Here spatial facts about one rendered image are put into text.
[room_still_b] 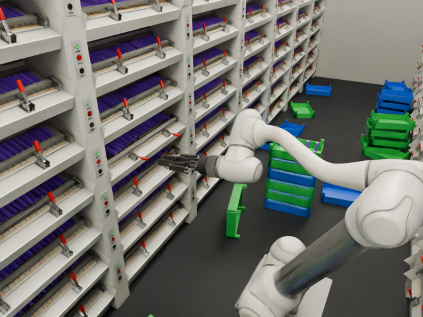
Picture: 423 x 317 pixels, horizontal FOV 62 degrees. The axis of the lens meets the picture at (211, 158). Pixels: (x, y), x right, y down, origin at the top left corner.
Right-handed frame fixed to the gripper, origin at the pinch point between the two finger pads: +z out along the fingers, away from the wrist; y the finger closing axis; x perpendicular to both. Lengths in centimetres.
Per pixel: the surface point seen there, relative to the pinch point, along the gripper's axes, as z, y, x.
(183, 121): 17.3, 42.4, 0.1
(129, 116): 13.5, -0.8, 19.8
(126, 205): 20.8, -9.1, -20.4
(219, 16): 23, 113, 45
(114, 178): 16.4, -15.3, -2.1
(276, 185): -19, 80, -57
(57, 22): 8, -27, 59
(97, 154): 13.6, -22.8, 12.9
